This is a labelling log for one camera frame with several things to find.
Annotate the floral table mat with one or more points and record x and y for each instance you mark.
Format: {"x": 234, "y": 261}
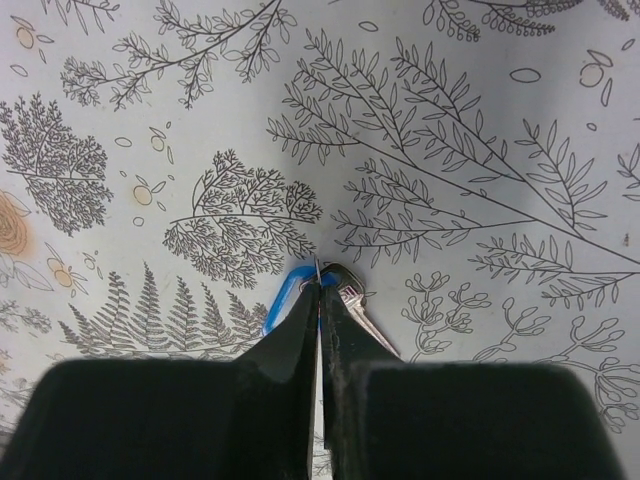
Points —
{"x": 166, "y": 164}

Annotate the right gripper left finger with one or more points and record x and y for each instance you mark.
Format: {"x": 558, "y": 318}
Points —
{"x": 249, "y": 418}

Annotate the blue key tag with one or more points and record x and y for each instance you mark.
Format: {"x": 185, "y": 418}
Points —
{"x": 286, "y": 296}

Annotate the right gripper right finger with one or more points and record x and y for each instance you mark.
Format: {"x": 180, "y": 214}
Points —
{"x": 388, "y": 419}

